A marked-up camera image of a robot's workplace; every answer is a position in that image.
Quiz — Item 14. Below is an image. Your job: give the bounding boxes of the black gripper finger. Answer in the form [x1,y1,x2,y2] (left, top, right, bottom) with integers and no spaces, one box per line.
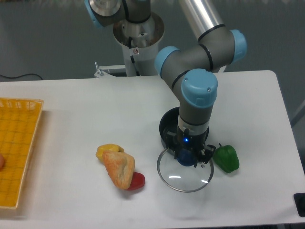
[167,146,181,160]
[194,144,216,167]

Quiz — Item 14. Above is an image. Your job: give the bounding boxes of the triangular baked pastry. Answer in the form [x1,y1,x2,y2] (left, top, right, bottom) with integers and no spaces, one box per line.
[102,152,135,190]

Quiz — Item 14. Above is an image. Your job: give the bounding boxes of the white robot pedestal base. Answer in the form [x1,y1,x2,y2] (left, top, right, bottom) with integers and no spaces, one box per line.
[95,12,164,78]

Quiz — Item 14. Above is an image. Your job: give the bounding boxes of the black cable on floor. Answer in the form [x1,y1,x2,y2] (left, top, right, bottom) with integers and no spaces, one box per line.
[0,73,44,81]

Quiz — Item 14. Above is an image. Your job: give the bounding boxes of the glass lid blue knob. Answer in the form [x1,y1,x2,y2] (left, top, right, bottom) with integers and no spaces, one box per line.
[157,148,214,193]

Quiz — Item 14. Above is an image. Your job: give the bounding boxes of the black cable on pedestal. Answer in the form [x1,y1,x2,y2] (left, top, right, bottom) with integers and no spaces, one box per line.
[128,36,140,77]

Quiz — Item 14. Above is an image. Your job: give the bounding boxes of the black device at table edge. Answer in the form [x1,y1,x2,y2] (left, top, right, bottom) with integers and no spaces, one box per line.
[294,193,305,217]

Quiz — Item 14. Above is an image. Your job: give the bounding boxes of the yellow woven basket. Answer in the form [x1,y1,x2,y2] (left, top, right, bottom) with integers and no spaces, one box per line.
[0,97,44,209]

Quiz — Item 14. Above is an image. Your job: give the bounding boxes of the blue saucepan with handle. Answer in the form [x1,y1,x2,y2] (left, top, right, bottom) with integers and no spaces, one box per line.
[159,107,209,151]

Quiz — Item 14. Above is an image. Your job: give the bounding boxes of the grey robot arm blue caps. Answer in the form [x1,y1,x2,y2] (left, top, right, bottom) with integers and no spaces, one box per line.
[84,0,247,167]

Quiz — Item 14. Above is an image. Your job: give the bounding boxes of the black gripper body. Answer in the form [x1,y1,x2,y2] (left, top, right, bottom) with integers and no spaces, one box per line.
[163,124,209,160]

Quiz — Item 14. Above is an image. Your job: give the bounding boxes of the red bell pepper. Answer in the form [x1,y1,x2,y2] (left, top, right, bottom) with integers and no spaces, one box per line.
[127,172,145,191]

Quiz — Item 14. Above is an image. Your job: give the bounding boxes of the yellow bell pepper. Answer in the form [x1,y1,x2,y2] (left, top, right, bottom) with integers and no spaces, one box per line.
[95,144,125,164]

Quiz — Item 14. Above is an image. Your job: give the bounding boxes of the green bell pepper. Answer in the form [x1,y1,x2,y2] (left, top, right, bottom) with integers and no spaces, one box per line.
[213,143,240,173]

